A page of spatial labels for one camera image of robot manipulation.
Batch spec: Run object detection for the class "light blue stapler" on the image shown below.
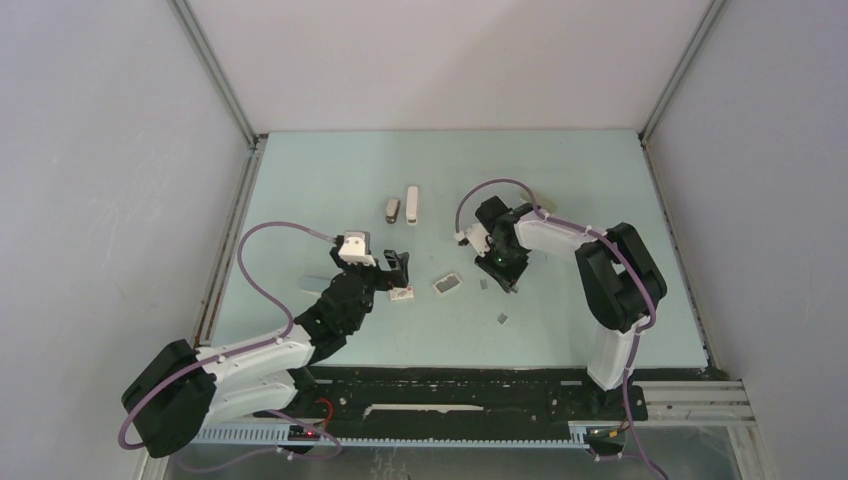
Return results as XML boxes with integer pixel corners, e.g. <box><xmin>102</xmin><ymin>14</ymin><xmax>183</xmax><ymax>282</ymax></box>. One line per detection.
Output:
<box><xmin>298</xmin><ymin>275</ymin><xmax>331</xmax><ymax>296</ymax></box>

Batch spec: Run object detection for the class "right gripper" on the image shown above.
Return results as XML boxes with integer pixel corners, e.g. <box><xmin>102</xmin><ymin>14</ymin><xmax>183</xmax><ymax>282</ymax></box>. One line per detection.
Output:
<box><xmin>474</xmin><ymin>239</ymin><xmax>529</xmax><ymax>293</ymax></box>

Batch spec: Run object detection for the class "aluminium frame post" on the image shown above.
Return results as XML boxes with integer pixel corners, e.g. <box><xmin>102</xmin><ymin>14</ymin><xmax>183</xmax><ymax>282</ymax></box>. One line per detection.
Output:
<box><xmin>639</xmin><ymin>0</ymin><xmax>730</xmax><ymax>146</ymax></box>
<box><xmin>169</xmin><ymin>0</ymin><xmax>264</xmax><ymax>346</ymax></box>

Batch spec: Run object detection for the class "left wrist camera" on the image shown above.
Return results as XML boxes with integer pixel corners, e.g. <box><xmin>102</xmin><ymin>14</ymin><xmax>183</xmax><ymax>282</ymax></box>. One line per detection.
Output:
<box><xmin>334</xmin><ymin>231</ymin><xmax>378</xmax><ymax>267</ymax></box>

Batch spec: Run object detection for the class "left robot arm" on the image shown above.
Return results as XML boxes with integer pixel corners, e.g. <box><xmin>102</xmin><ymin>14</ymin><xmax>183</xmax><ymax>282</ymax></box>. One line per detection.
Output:
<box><xmin>121</xmin><ymin>250</ymin><xmax>409</xmax><ymax>458</ymax></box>

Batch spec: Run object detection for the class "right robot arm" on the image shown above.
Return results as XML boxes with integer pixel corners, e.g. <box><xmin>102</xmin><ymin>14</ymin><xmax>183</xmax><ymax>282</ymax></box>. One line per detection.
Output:
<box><xmin>455</xmin><ymin>196</ymin><xmax>668</xmax><ymax>418</ymax></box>

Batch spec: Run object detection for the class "left aluminium frame post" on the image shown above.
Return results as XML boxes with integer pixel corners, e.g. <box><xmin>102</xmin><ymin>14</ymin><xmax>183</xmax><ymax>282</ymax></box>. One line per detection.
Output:
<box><xmin>169</xmin><ymin>0</ymin><xmax>264</xmax><ymax>346</ymax></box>

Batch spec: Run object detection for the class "beige stapler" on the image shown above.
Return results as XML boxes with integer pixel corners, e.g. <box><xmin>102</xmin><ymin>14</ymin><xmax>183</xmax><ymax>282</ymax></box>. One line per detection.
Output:
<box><xmin>519</xmin><ymin>190</ymin><xmax>557</xmax><ymax>213</ymax></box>

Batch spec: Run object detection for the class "staple box with barcode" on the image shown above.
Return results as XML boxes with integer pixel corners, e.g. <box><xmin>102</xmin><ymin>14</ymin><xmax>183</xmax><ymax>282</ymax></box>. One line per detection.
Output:
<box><xmin>432</xmin><ymin>272</ymin><xmax>463</xmax><ymax>296</ymax></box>

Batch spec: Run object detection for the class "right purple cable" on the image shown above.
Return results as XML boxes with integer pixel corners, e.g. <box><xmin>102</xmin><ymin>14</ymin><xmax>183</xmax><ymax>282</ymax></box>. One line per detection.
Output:
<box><xmin>454</xmin><ymin>178</ymin><xmax>670</xmax><ymax>480</ymax></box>

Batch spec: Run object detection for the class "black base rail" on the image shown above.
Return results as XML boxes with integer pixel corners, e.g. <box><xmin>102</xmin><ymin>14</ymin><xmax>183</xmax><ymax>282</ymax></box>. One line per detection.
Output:
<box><xmin>282</xmin><ymin>366</ymin><xmax>648</xmax><ymax>442</ymax></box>

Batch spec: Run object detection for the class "white stapler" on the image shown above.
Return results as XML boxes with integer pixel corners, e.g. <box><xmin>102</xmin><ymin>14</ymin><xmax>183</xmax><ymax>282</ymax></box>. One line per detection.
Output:
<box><xmin>405</xmin><ymin>185</ymin><xmax>420</xmax><ymax>226</ymax></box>

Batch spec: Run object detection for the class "right aluminium frame post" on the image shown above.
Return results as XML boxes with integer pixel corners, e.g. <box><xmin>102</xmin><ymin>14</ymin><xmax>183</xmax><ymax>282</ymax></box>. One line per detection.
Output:
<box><xmin>639</xmin><ymin>0</ymin><xmax>730</xmax><ymax>146</ymax></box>

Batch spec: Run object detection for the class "white staple box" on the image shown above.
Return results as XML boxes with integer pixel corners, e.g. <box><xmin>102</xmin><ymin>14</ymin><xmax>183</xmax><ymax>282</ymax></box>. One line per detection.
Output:
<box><xmin>388</xmin><ymin>286</ymin><xmax>415</xmax><ymax>302</ymax></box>

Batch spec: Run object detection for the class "small grey stapler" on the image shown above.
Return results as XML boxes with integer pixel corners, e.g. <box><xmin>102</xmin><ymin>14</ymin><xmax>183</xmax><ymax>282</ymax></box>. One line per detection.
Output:
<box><xmin>385</xmin><ymin>197</ymin><xmax>401</xmax><ymax>225</ymax></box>

